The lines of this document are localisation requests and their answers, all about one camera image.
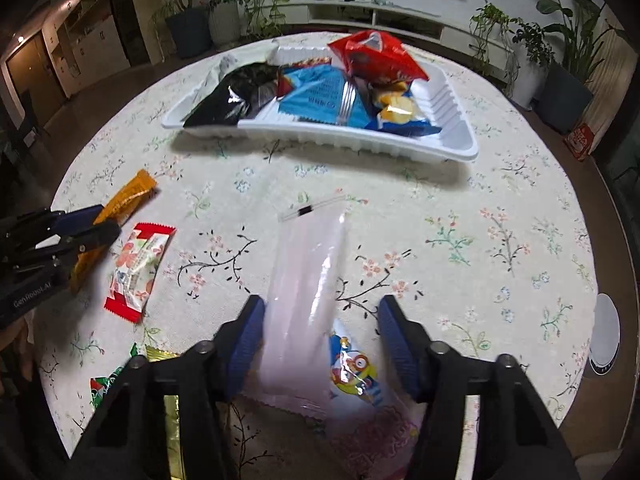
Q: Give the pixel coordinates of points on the plant in white pot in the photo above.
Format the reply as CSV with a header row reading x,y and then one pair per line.
x,y
532,60

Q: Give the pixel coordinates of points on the large-leaf plant in dark pot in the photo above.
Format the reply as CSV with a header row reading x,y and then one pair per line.
x,y
567,90

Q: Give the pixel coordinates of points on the translucent pale pink packet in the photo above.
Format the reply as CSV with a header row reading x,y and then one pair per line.
x,y
305,285

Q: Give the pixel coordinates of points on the pale blue small object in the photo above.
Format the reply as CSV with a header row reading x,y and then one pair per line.
x,y
381,1

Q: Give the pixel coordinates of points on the white wall cabinet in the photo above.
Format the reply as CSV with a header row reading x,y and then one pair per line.
x,y
75,45

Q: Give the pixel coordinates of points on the tall plant in blue pot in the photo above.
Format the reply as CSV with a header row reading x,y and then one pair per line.
x,y
187,25

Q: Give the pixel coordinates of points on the white plastic tray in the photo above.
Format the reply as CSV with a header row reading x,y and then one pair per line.
x,y
450,125

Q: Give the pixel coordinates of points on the light blue snack packet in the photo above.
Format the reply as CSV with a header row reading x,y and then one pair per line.
x,y
320,95

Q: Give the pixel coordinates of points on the plant in grey ribbed pot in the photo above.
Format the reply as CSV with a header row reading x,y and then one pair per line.
x,y
225,22

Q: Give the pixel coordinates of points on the red brown snack packet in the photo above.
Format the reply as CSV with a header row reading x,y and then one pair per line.
x,y
310,62

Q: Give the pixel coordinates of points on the black snack packet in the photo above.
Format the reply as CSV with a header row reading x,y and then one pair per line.
x,y
235,97

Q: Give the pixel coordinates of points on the beige curtain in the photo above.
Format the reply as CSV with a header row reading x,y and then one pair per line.
x,y
610,95

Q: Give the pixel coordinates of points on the white round trash can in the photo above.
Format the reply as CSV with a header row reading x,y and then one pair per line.
x,y
605,335

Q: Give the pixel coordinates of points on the red paper bag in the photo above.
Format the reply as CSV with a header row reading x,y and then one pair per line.
x,y
580,141

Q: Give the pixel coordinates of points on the floral tablecloth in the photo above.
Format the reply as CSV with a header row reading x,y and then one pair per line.
x,y
450,220

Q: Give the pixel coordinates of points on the white television cabinet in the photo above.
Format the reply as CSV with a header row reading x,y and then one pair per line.
x,y
400,20

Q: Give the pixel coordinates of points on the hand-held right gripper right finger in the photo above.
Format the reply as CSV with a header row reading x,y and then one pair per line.
x,y
400,345

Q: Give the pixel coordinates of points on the green snack packet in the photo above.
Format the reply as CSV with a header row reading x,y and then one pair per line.
x,y
107,385

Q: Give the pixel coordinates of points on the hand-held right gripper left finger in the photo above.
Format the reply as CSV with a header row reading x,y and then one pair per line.
x,y
245,345

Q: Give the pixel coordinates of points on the orange snack packet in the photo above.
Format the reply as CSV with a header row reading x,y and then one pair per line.
x,y
131,192

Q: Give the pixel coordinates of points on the trailing green plant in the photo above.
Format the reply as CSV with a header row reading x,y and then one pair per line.
x,y
262,5
490,35

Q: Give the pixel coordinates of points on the gold snack packet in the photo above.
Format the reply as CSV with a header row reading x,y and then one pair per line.
x,y
172,435

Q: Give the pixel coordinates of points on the dark blue chip packet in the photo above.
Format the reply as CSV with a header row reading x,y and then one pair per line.
x,y
400,110

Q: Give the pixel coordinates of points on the red and white snack packet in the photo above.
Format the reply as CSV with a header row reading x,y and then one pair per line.
x,y
137,270

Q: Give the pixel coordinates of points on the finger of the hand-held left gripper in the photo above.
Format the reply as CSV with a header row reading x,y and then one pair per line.
x,y
95,237
82,216

